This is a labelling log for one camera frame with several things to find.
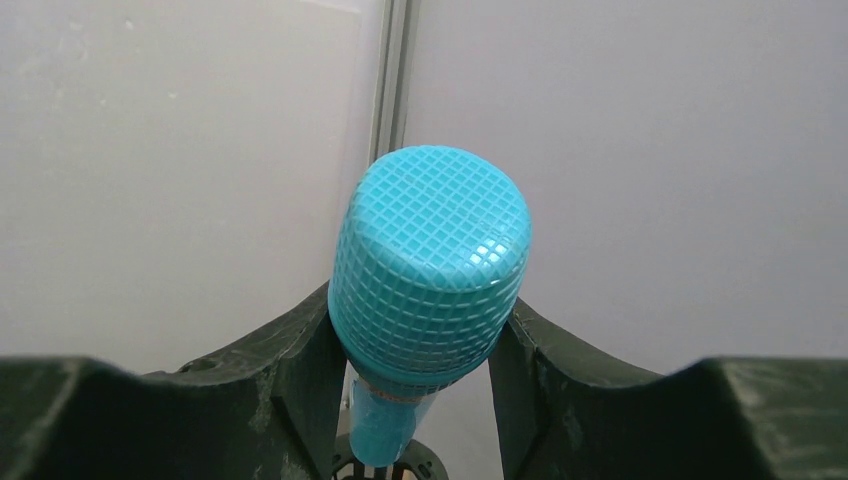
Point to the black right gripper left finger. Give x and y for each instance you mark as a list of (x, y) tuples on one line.
[(263, 407)]

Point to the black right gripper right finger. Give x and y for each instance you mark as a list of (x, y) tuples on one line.
[(567, 410)]

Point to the blue toy microphone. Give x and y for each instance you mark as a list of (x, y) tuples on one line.
[(430, 257)]

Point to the black right microphone stand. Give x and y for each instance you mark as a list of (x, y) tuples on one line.
[(417, 462)]

